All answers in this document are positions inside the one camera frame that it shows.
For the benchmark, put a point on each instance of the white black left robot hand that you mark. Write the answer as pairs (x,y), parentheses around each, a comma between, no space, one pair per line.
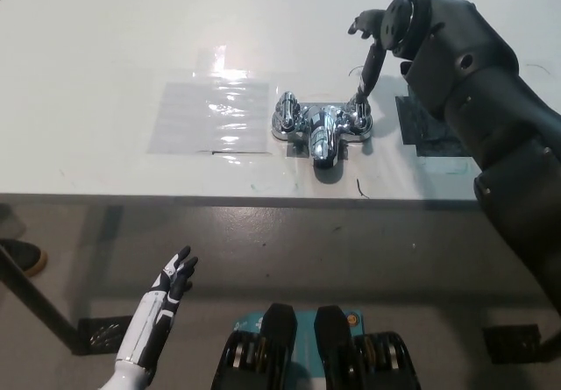
(151,315)

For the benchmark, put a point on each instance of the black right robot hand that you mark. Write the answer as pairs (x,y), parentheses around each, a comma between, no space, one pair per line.
(396,22)

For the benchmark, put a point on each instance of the black ribbed robot body block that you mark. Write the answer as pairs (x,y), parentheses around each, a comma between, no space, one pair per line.
(337,346)
(271,342)

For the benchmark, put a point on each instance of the black tape patch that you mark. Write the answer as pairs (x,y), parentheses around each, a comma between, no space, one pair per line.
(416,122)

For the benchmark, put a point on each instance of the black table leg with foot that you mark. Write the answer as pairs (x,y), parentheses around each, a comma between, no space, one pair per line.
(510,344)
(39,295)

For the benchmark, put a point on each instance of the black shoe with tan sole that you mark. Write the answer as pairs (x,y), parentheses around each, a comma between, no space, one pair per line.
(22,256)

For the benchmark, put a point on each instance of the grey translucent taped sheet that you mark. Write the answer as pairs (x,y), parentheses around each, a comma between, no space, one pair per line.
(188,122)

